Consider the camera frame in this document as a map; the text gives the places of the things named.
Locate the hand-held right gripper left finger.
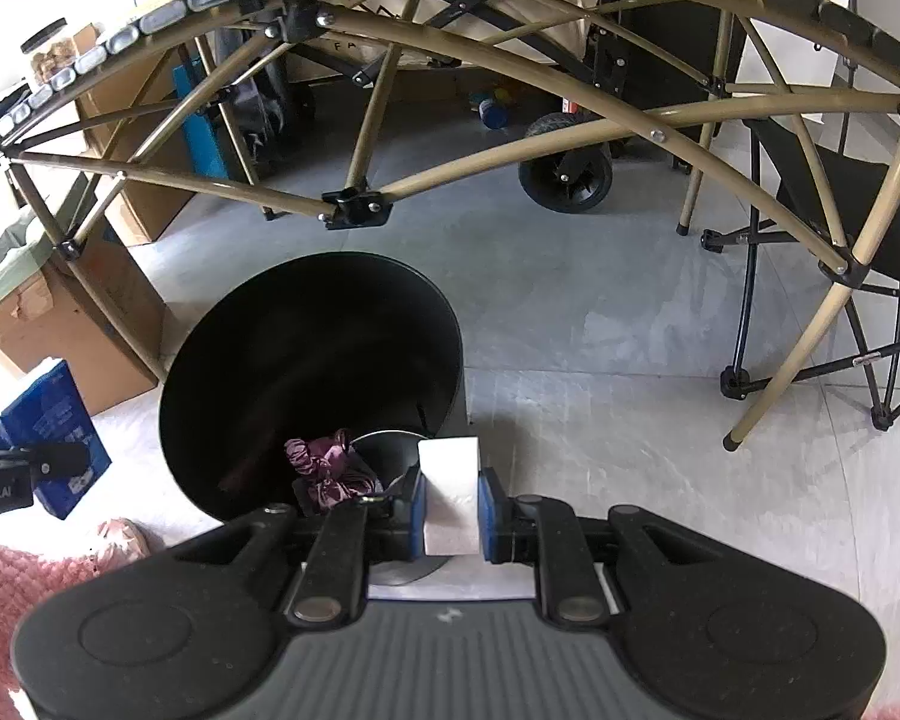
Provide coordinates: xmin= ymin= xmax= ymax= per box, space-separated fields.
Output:
xmin=176 ymin=467 xmax=430 ymax=626

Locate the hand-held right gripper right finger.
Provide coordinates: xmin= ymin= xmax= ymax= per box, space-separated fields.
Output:
xmin=477 ymin=467 xmax=721 ymax=628

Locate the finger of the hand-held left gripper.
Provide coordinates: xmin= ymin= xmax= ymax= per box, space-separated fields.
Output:
xmin=0 ymin=431 xmax=92 ymax=527

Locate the white foam block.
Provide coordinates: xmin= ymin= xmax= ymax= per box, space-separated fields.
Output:
xmin=418 ymin=435 xmax=483 ymax=557

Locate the maroon satin cloth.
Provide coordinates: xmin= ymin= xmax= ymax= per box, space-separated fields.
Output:
xmin=283 ymin=429 xmax=382 ymax=517

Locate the black round trash bin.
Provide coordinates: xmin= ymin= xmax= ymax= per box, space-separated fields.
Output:
xmin=157 ymin=250 xmax=467 ymax=535

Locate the blue flat packet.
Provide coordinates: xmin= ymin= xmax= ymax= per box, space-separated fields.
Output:
xmin=0 ymin=358 xmax=113 ymax=522

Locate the cardboard box with green liner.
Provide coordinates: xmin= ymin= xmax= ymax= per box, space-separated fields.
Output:
xmin=0 ymin=202 xmax=167 ymax=400

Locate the tall cardboard box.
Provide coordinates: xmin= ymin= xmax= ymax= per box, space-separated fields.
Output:
xmin=75 ymin=52 xmax=230 ymax=247

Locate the tan folding slatted table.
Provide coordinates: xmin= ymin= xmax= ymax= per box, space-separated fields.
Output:
xmin=0 ymin=0 xmax=900 ymax=452

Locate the teal flat board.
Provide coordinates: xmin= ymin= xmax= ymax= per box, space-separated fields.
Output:
xmin=172 ymin=64 xmax=235 ymax=181

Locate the clear snack jar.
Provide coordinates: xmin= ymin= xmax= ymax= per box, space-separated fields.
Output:
xmin=21 ymin=17 xmax=76 ymax=83

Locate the black folding chair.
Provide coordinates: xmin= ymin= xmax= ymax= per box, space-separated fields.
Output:
xmin=701 ymin=75 xmax=900 ymax=432

